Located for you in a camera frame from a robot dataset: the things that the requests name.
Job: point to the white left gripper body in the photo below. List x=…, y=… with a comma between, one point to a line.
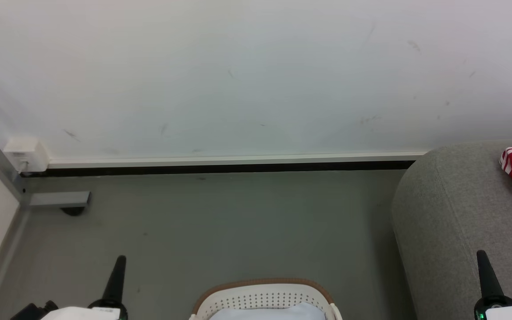
x=82, y=313

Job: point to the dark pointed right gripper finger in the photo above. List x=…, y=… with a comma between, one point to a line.
x=488, y=278

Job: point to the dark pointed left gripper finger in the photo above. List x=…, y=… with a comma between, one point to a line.
x=114, y=282

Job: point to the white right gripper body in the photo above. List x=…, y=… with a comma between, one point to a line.
x=511, y=313

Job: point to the grey fabric sofa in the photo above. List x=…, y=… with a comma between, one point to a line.
x=460, y=204

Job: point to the white perforated laundry basket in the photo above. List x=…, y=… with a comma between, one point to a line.
x=260, y=298

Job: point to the pale blue white garment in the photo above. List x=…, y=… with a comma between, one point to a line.
x=267, y=313

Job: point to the black skirting strip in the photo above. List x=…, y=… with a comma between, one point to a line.
x=238, y=168

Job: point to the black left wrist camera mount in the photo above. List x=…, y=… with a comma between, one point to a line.
x=31, y=312

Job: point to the black round frame foot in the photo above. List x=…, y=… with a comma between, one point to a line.
x=73, y=211

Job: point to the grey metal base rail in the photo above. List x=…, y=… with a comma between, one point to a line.
x=0, y=266

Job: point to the grey metal foot bracket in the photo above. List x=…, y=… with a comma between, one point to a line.
x=59, y=199

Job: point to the white wall socket box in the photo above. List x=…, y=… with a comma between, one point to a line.
x=26, y=155

